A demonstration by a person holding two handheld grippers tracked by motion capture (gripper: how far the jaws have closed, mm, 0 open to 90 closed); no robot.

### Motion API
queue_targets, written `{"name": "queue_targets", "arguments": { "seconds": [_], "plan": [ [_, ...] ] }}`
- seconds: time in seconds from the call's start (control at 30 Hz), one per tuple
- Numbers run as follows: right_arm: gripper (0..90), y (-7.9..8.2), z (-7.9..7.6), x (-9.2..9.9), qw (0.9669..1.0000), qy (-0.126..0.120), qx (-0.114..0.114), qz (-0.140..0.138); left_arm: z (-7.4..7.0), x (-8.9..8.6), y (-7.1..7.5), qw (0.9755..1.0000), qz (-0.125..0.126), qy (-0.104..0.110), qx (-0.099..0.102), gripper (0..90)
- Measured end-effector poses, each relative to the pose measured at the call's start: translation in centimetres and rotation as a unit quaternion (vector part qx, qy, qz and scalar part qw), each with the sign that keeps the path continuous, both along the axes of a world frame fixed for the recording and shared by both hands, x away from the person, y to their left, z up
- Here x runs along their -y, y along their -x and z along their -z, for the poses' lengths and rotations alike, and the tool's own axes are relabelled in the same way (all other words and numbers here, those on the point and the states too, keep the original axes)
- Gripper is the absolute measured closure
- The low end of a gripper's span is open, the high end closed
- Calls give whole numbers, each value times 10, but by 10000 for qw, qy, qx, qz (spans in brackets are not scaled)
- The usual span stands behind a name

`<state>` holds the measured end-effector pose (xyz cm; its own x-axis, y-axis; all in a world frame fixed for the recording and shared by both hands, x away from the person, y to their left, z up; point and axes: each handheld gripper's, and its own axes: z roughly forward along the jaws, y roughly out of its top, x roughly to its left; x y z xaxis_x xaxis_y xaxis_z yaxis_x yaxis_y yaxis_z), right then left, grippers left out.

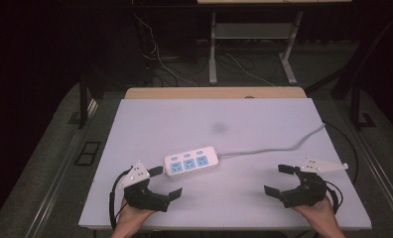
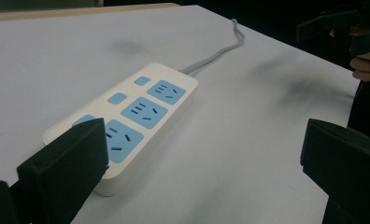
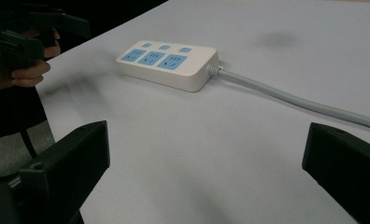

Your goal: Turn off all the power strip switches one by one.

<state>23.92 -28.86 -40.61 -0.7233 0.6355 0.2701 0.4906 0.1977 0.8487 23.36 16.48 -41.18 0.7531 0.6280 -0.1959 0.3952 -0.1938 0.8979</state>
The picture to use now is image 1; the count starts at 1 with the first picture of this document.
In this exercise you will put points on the white metal desk frame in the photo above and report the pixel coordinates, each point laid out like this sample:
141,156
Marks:
250,31

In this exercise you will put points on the person's right hand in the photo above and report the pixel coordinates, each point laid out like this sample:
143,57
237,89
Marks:
323,218

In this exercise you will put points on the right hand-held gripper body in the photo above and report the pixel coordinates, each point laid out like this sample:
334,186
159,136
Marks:
308,190

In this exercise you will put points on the white power strip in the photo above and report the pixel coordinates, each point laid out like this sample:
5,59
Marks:
191,162

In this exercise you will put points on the black floor socket frame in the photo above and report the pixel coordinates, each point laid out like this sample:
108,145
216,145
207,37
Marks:
88,153

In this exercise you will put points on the person's left hand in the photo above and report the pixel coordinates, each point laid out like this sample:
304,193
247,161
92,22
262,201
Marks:
131,219

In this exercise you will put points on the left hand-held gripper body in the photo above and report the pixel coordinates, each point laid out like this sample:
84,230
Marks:
141,196

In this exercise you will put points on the aluminium floor rail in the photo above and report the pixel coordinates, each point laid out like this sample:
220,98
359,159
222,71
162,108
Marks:
379,178
55,185

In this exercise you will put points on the black metal stand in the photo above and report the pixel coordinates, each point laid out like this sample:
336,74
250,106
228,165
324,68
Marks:
356,99

